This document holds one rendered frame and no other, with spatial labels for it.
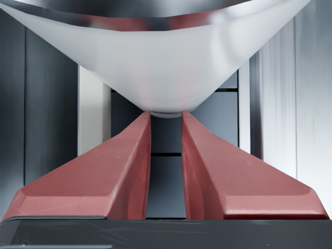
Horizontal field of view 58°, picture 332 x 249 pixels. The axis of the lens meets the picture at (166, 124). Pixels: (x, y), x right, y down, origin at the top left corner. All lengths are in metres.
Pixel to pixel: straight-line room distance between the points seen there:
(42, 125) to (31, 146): 0.02
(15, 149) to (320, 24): 0.24
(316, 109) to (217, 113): 0.10
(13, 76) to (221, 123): 0.15
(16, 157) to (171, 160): 0.12
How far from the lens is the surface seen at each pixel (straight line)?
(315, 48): 0.26
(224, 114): 0.18
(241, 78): 0.19
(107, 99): 0.16
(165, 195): 0.18
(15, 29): 0.25
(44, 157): 0.25
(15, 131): 0.24
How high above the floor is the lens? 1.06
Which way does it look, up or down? 88 degrees down
